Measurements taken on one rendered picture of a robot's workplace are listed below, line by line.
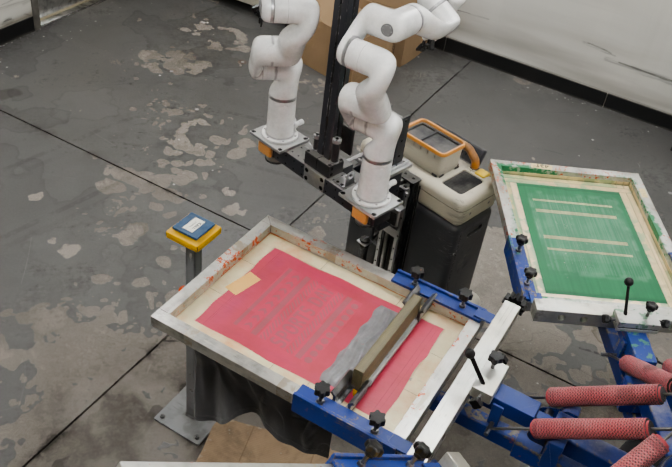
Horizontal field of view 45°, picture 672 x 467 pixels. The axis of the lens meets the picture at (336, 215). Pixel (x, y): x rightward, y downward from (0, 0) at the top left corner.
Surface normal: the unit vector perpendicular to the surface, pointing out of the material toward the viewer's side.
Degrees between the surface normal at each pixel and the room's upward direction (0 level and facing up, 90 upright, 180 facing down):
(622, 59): 90
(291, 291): 0
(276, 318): 0
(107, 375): 0
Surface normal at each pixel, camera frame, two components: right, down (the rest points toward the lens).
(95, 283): 0.11, -0.78
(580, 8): -0.51, 0.49
